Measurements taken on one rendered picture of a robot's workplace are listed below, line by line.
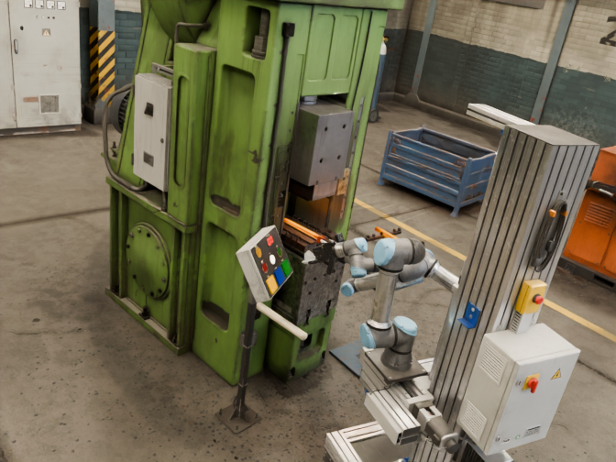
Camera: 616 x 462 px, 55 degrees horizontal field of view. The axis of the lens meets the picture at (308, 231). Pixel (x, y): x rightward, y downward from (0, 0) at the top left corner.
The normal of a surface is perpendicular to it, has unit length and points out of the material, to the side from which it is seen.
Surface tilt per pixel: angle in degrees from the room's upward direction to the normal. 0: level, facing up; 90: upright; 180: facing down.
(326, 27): 90
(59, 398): 0
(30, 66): 90
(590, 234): 90
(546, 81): 90
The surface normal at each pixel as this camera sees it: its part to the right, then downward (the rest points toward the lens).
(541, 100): -0.76, 0.18
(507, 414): 0.43, 0.44
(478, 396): -0.89, 0.07
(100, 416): 0.14, -0.90
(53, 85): 0.65, 0.40
